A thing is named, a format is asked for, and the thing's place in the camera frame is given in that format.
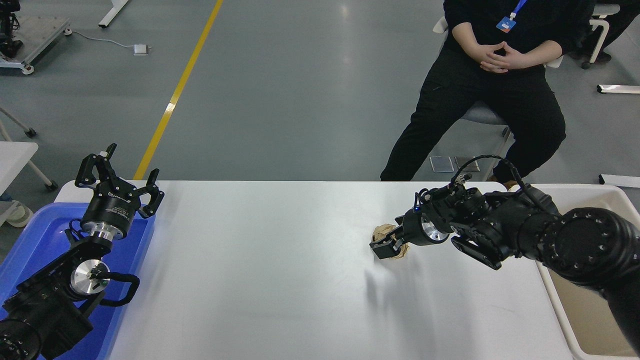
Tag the white table foot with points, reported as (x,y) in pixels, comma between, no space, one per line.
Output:
(112,12)

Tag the person's left forearm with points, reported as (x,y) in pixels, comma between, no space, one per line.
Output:
(545,52)

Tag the person's left hand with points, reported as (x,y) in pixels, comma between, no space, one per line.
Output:
(515,60)

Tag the white frame chair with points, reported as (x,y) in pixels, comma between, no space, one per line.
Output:
(606,27)

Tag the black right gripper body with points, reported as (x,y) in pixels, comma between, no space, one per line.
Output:
(414,229)

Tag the grey and white chair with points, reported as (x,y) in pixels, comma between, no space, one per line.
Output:
(480,115)

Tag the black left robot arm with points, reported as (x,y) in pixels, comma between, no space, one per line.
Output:
(45,310)

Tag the white shoe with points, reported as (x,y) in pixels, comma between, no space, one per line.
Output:
(17,215)

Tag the tan paper ball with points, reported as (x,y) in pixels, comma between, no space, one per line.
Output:
(384,231)

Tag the large pale plastic bin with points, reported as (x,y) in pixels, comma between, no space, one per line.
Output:
(575,310)

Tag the grey wheeled platform cart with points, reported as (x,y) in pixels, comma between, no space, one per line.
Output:
(40,35)

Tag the silver floor plate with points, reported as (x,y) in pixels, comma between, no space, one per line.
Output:
(442,164)

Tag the small white side table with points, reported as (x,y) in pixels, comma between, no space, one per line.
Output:
(12,157)

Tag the person's right forearm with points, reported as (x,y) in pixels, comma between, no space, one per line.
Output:
(462,35)

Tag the blue plastic tray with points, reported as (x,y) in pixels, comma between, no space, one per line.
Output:
(40,235)

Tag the black machine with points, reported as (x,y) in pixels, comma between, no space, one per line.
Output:
(7,30)

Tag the dark grey floor plate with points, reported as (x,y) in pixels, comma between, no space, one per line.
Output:
(467,164)

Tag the person's right hand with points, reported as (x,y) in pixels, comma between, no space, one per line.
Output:
(487,67)

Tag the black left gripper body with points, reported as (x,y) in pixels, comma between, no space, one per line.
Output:
(110,210)

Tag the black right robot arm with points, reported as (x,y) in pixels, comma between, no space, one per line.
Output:
(575,240)

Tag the white power adapter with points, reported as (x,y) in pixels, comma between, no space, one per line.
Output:
(140,49)

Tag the white floor bar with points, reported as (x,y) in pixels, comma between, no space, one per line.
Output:
(620,89)
(620,181)

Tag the grey leg with caster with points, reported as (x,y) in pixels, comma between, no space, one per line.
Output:
(20,124)

